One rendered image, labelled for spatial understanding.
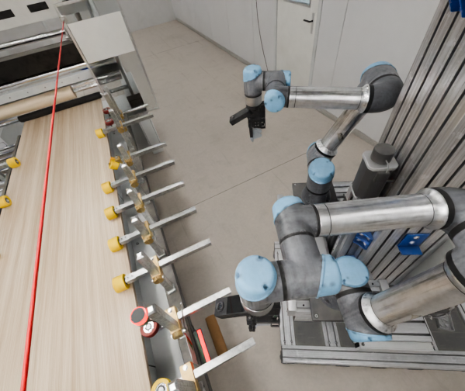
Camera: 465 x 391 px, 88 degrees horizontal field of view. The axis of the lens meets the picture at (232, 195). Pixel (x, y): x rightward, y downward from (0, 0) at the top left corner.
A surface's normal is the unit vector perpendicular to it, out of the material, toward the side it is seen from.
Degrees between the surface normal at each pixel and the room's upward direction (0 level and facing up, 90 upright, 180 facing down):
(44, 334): 0
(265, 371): 0
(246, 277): 1
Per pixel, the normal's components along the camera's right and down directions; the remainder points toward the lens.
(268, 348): -0.12, -0.63
